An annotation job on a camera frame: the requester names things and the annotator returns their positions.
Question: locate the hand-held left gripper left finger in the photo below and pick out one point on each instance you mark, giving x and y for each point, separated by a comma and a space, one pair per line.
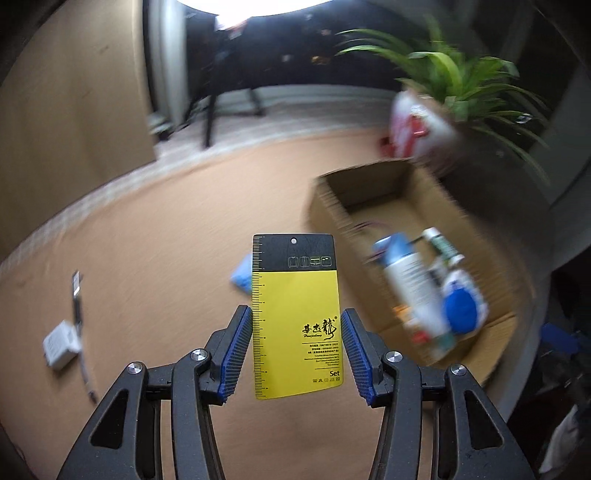
235, 355

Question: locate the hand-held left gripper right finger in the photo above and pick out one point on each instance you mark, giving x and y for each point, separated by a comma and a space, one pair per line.
358, 355

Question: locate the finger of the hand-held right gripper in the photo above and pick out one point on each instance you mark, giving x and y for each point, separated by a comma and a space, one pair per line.
561, 339

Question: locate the yellow and black tag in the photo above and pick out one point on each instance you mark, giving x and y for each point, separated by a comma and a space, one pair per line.
295, 323

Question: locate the patterned tissue packet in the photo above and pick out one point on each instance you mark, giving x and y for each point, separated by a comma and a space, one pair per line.
468, 281

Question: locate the green and white tube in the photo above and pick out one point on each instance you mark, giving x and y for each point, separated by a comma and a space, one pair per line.
443, 247

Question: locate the cardboard box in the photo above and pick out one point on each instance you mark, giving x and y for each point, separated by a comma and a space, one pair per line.
369, 184

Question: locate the blue plastic phone stand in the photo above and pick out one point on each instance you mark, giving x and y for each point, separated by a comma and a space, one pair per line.
242, 277

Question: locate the white spray bottle blue cap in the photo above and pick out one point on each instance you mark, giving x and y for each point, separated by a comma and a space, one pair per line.
411, 281

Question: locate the slim pen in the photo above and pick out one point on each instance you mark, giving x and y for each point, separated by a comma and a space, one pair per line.
81, 332

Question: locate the small white box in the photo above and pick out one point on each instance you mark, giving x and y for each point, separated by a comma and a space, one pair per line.
62, 346

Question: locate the white and red plant pot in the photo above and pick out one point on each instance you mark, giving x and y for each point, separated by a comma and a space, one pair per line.
415, 134

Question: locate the black power strip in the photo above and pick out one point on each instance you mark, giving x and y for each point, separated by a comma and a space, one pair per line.
159, 129

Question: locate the green spider plant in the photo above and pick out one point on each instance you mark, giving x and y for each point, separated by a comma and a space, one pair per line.
466, 78

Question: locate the wooden board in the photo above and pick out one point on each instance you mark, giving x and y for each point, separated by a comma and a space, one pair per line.
69, 115

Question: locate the white curtain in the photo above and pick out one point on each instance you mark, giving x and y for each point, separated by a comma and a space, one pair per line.
168, 69

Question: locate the grey window frame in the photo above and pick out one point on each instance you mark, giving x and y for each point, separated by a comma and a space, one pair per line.
572, 175

